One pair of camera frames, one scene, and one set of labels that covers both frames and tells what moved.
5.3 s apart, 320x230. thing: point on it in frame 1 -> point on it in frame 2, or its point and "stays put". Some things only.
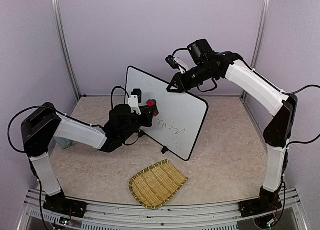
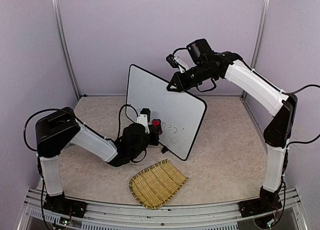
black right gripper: [181, 86] stays put
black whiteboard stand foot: [164, 150] stays put
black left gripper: [149, 118] -> [155, 142]
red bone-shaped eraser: [151, 103] -> [156, 123]
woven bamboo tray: [153, 187] stays put
